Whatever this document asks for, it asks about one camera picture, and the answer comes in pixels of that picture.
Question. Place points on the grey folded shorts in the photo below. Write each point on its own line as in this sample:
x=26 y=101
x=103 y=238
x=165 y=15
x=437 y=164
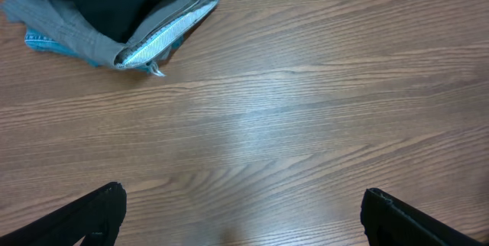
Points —
x=61 y=21

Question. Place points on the blue denim folded garment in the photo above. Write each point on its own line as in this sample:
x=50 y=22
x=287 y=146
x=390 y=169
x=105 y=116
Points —
x=37 y=41

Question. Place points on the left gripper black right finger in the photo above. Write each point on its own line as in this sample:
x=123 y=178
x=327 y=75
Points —
x=389 y=221

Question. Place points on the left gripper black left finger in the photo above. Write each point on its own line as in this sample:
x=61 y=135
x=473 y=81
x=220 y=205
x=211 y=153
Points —
x=94 y=219

